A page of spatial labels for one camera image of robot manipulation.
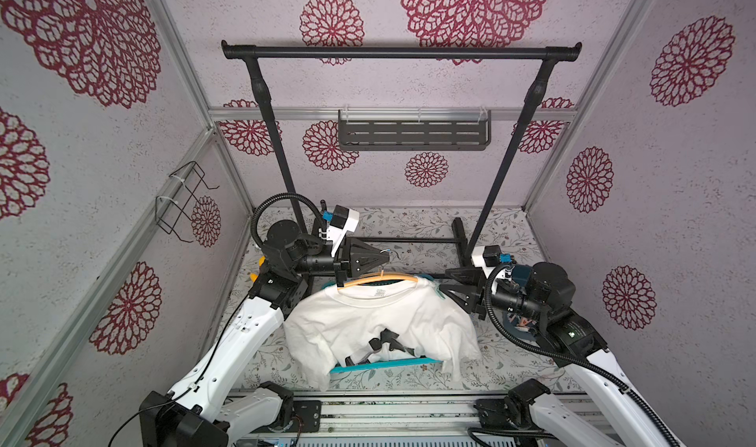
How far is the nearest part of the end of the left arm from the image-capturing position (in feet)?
1.74

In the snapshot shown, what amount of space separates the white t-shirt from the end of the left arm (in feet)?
0.19

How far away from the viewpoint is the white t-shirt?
644 mm
